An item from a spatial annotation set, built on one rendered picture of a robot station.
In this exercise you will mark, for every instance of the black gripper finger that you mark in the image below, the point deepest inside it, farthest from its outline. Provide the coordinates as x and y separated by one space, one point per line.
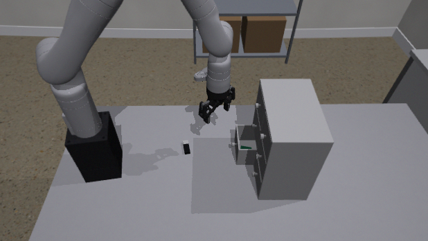
203 107
230 97

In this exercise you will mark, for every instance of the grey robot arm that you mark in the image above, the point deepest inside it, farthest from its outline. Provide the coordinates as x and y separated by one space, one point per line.
59 60

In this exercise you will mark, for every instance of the grey chest of drawers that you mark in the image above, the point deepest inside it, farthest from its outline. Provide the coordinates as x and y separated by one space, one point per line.
300 139

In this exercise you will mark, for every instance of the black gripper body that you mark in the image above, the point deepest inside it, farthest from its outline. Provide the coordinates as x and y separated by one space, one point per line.
213 97

